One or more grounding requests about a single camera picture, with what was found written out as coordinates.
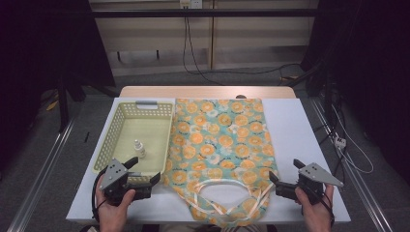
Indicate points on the black metal stand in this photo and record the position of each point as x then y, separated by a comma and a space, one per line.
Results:
63, 103

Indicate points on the person's left hand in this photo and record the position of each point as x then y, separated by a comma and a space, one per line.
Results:
111, 216

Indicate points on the orange floral cloth bag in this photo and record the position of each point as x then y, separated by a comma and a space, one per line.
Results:
222, 138

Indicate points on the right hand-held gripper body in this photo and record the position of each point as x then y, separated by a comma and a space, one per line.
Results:
314, 175

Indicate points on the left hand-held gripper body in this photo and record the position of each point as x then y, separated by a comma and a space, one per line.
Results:
112, 175

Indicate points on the pale yellow plastic basket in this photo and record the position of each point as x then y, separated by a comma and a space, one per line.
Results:
145, 129

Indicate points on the metal floor rail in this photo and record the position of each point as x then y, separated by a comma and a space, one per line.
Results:
42, 174
354, 174

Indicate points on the person's right hand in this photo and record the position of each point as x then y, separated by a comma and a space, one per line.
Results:
317, 216

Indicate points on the dark curtain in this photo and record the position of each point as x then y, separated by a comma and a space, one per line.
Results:
374, 64
38, 48

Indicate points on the white wall socket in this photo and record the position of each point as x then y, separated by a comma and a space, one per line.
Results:
191, 3

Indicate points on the small white bottle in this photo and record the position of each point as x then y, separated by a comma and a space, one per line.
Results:
139, 150

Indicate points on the black metal bar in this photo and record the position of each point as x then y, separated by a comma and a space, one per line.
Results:
206, 13

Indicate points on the white power strip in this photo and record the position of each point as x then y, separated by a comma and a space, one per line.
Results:
340, 142

